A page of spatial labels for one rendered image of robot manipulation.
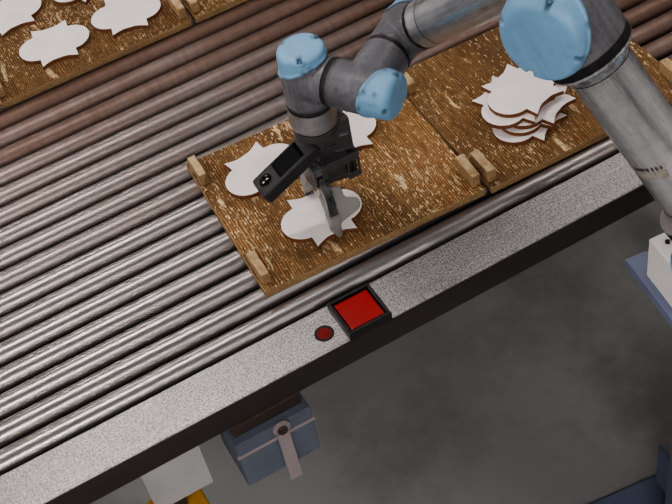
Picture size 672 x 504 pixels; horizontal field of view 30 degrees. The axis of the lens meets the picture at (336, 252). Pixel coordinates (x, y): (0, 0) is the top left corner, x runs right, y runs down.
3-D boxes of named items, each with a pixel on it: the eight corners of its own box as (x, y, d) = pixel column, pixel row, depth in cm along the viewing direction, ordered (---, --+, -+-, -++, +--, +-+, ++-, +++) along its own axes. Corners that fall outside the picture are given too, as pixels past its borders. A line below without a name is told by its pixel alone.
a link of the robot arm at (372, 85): (416, 45, 183) (350, 29, 187) (382, 96, 177) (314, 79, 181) (422, 84, 189) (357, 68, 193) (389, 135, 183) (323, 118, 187)
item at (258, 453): (329, 463, 209) (312, 402, 196) (255, 504, 206) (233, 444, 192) (298, 416, 216) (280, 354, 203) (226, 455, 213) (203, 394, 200)
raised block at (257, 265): (272, 282, 202) (269, 271, 200) (262, 287, 202) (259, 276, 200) (257, 259, 206) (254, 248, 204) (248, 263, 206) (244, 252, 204)
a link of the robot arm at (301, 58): (313, 69, 180) (262, 56, 183) (324, 125, 188) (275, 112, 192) (338, 35, 184) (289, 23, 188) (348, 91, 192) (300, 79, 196)
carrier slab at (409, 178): (486, 194, 211) (485, 188, 209) (266, 298, 202) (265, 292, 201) (389, 81, 233) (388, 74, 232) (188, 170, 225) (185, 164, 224)
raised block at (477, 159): (497, 179, 210) (496, 167, 208) (488, 183, 210) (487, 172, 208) (478, 158, 214) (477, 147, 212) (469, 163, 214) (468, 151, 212)
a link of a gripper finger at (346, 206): (371, 229, 205) (354, 179, 202) (339, 244, 204) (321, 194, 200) (365, 224, 208) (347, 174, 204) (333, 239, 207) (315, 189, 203)
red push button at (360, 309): (385, 318, 197) (384, 312, 196) (352, 335, 196) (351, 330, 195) (367, 294, 201) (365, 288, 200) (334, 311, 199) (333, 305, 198)
